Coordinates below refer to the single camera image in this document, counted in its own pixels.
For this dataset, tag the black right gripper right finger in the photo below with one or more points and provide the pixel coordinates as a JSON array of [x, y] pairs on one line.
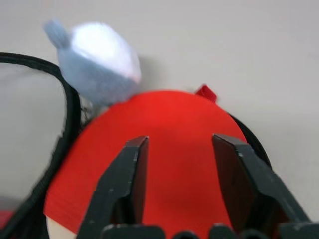
[[251, 179]]

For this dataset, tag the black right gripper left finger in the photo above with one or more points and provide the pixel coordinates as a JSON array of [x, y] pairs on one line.
[[117, 179]]

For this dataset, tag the black-zippered paddle case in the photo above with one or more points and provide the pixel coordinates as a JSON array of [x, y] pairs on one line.
[[71, 109]]

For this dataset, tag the red cloth cap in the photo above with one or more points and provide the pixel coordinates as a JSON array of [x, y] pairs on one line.
[[174, 119]]

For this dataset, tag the grey and white plush pendant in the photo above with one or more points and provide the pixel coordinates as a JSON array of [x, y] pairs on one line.
[[99, 64]]

